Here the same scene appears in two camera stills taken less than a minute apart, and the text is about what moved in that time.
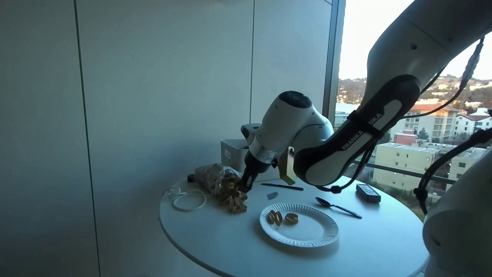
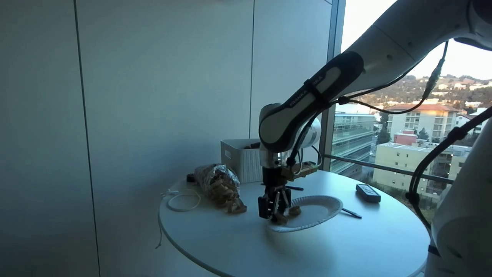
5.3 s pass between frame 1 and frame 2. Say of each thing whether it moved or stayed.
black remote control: stayed
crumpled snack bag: stayed
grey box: stayed
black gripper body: moved
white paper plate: moved
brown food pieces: stayed
